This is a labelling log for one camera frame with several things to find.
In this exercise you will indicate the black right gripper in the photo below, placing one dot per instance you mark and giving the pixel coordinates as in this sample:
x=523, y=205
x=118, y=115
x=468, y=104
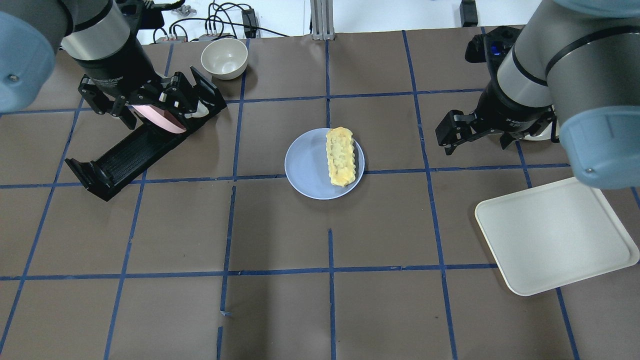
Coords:
x=506, y=114

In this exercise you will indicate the cream round bowl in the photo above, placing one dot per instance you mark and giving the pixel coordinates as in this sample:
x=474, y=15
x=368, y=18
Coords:
x=225, y=59

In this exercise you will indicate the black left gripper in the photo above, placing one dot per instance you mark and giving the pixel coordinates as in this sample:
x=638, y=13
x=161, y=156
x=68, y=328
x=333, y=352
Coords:
x=118, y=71

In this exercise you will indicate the aluminium frame post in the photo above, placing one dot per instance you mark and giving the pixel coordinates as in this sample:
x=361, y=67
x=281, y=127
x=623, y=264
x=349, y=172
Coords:
x=322, y=20

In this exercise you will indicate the black dish rack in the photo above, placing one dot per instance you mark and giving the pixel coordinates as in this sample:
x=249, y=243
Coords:
x=146, y=144

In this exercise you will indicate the pink plate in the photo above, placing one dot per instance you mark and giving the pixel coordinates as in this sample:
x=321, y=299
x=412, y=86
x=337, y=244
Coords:
x=161, y=118

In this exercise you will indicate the cream plate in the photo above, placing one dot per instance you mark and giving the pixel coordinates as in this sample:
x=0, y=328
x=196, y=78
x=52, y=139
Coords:
x=202, y=110

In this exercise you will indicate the white rectangular tray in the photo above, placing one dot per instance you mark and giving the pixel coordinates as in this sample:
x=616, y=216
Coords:
x=554, y=235

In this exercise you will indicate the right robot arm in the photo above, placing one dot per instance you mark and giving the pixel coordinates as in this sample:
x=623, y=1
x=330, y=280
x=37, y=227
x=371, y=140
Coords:
x=575, y=67

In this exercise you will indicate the black power adapter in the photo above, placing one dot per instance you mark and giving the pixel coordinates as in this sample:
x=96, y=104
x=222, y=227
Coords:
x=250, y=23

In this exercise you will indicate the blue plate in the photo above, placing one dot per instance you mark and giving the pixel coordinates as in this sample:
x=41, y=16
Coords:
x=307, y=169

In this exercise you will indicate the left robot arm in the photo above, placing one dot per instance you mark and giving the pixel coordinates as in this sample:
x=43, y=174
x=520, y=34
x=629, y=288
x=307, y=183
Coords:
x=33, y=31

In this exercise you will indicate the black power brick top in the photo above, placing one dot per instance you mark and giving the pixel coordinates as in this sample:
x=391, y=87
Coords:
x=468, y=13

